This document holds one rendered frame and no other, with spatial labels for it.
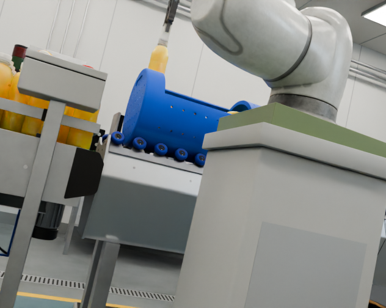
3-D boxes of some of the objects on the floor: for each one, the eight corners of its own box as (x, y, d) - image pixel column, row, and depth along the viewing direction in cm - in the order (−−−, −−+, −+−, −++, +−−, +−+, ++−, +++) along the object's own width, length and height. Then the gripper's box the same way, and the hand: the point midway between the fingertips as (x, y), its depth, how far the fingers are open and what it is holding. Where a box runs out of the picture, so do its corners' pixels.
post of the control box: (-39, 509, 92) (66, 102, 101) (-59, 511, 91) (50, 98, 99) (-36, 495, 96) (65, 104, 105) (-55, 497, 95) (50, 100, 103)
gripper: (192, -19, 152) (176, 40, 151) (182, -4, 168) (167, 49, 167) (173, -26, 150) (157, 33, 149) (165, -10, 166) (151, 44, 165)
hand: (165, 34), depth 158 cm, fingers closed on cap, 4 cm apart
